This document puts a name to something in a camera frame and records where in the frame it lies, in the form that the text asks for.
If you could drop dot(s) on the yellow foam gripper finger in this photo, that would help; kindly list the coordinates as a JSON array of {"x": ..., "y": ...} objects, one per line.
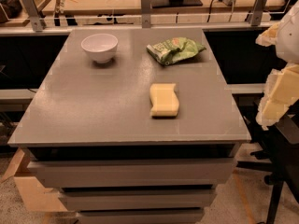
[
  {"x": 281, "y": 90},
  {"x": 268, "y": 37}
]

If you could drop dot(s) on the yellow sponge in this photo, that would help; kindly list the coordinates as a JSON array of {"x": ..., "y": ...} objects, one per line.
[{"x": 164, "y": 100}]

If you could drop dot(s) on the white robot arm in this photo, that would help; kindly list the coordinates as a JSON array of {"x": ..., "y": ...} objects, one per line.
[{"x": 287, "y": 45}]

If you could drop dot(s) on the white bowl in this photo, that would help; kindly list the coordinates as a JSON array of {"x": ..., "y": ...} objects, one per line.
[{"x": 100, "y": 48}]

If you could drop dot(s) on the black office chair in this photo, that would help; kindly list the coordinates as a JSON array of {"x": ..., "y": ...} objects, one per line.
[{"x": 280, "y": 145}]

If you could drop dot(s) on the green chip bag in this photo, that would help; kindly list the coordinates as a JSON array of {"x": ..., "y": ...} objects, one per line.
[{"x": 174, "y": 50}]

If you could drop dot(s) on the grey drawer cabinet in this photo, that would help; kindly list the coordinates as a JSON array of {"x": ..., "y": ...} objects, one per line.
[{"x": 90, "y": 134}]

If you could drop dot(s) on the wooden board on floor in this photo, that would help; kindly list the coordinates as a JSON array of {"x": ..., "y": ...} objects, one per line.
[{"x": 35, "y": 196}]

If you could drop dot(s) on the right metal bracket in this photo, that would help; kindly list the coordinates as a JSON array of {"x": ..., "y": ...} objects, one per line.
[{"x": 255, "y": 16}]

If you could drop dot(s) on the metal bracket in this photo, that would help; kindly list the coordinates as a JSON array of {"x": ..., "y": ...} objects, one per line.
[
  {"x": 255, "y": 16},
  {"x": 35, "y": 18},
  {"x": 145, "y": 14}
]

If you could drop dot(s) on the middle metal bracket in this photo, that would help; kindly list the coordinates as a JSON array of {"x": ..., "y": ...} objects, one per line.
[{"x": 145, "y": 14}]

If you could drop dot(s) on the left metal bracket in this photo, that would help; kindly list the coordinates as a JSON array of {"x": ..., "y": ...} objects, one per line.
[{"x": 35, "y": 18}]

